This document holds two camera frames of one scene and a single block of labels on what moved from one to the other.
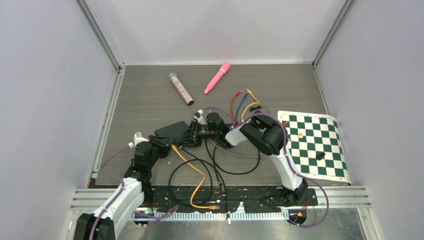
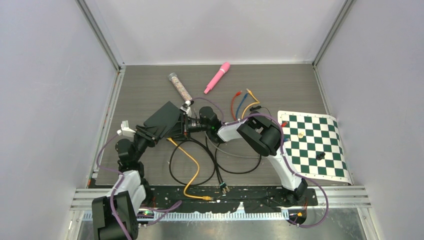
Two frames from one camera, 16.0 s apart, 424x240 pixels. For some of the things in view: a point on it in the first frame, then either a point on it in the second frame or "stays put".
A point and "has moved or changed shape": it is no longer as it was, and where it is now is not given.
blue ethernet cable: x=245 y=96 stays put
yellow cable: x=210 y=207 to x=204 y=198
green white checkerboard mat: x=315 y=147 stays put
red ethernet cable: x=236 y=95 stays put
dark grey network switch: x=180 y=130 has moved or changed shape
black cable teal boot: x=211 y=184 to x=224 y=188
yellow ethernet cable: x=258 y=102 stays put
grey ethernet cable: x=234 y=153 stays put
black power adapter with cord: x=257 y=107 stays put
